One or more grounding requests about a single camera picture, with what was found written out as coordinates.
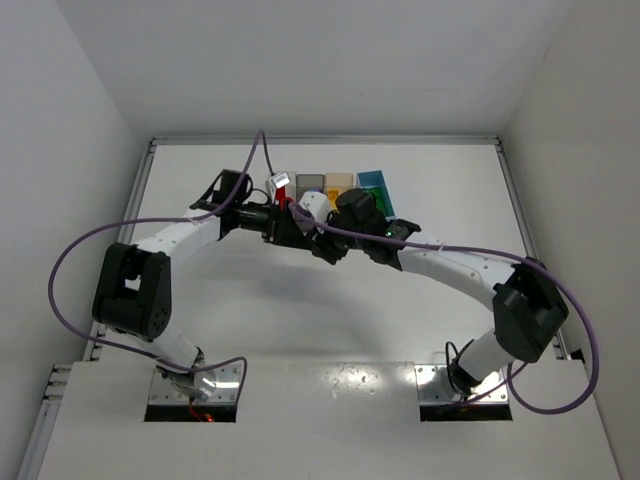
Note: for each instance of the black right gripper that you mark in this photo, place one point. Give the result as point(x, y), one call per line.
point(329, 242)

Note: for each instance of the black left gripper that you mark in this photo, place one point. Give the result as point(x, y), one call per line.
point(273, 228)

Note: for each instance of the red lego brick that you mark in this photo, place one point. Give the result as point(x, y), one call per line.
point(283, 196)

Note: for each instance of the green lego plate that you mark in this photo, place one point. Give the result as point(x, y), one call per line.
point(379, 197)

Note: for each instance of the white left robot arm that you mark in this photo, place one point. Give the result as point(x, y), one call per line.
point(134, 291)

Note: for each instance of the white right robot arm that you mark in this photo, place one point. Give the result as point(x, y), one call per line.
point(527, 307)

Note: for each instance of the grey transparent container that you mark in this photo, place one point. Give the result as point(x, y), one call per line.
point(306, 181)

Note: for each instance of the amber transparent container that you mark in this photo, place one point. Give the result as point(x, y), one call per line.
point(341, 180)

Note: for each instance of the blue container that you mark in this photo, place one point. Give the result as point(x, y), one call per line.
point(373, 183)

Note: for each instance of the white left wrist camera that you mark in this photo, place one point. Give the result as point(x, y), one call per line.
point(279, 180)

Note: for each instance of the aluminium frame rail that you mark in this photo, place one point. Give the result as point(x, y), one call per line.
point(181, 140)

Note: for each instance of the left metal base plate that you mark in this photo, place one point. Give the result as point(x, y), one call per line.
point(207, 397)

